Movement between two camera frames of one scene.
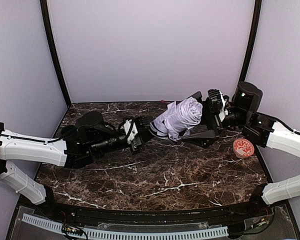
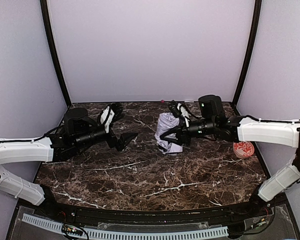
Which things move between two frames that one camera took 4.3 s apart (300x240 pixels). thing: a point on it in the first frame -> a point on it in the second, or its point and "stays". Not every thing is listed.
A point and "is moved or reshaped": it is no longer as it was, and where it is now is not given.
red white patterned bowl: (242, 148) stays
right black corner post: (253, 39) stays
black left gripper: (139, 132) -> (112, 139)
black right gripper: (215, 117) -> (182, 133)
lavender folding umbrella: (178, 117) is moved or reshaped
